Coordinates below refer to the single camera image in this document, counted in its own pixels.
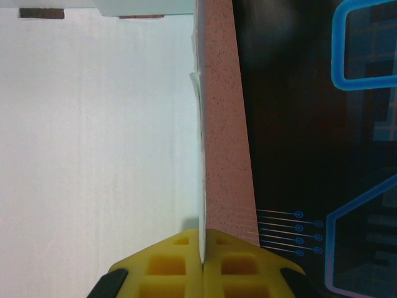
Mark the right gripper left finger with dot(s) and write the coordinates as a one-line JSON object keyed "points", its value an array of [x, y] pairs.
{"points": [[192, 279]]}

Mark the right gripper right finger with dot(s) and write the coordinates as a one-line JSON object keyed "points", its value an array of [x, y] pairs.
{"points": [[214, 279]]}

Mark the light blue paper box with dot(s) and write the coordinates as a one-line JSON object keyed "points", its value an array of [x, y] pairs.
{"points": [[93, 124]]}

